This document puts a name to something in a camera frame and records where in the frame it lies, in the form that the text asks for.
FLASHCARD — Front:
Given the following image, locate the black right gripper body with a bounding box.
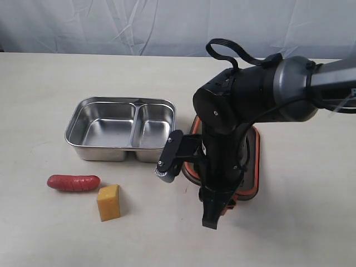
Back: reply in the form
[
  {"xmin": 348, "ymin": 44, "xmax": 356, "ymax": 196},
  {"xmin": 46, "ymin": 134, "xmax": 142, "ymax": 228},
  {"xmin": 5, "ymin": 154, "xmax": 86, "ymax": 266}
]
[{"xmin": 199, "ymin": 123, "xmax": 250, "ymax": 230}]

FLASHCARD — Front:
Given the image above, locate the lunch box lid orange seal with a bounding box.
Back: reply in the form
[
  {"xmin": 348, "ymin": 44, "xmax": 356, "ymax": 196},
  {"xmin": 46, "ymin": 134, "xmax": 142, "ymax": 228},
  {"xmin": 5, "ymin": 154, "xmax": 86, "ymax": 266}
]
[{"xmin": 181, "ymin": 116, "xmax": 260, "ymax": 201}]

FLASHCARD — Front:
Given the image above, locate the yellow cheese wedge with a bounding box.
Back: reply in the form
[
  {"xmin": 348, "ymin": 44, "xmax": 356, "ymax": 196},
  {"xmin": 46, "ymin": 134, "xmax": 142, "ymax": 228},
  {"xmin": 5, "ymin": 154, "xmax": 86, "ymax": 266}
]
[{"xmin": 97, "ymin": 184, "xmax": 121, "ymax": 222}]

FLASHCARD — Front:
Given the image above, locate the red sausage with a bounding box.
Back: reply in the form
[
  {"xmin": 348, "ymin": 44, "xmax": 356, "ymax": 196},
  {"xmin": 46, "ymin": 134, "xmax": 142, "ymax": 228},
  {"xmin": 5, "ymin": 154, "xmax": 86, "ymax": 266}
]
[{"xmin": 47, "ymin": 175, "xmax": 101, "ymax": 192}]

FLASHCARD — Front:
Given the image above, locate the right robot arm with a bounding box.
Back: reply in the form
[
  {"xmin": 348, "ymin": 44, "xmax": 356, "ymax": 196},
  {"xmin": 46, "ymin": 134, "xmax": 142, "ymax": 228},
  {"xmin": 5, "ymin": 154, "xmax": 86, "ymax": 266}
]
[{"xmin": 193, "ymin": 56, "xmax": 355, "ymax": 229}]

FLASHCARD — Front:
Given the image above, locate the steel two-compartment lunch box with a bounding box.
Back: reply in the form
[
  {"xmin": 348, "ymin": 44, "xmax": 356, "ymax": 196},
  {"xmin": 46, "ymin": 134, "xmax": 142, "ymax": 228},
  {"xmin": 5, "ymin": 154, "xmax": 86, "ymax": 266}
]
[{"xmin": 65, "ymin": 96, "xmax": 176, "ymax": 163}]

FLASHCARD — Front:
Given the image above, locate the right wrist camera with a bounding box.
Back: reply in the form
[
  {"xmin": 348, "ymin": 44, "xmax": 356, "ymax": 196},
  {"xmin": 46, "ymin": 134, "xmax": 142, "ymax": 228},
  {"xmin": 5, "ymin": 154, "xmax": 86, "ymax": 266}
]
[{"xmin": 155, "ymin": 130, "xmax": 203, "ymax": 183}]

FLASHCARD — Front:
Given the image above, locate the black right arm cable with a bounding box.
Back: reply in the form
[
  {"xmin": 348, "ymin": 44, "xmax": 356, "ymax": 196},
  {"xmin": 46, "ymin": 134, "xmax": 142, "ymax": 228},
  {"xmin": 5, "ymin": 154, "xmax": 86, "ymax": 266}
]
[{"xmin": 205, "ymin": 38, "xmax": 283, "ymax": 76}]

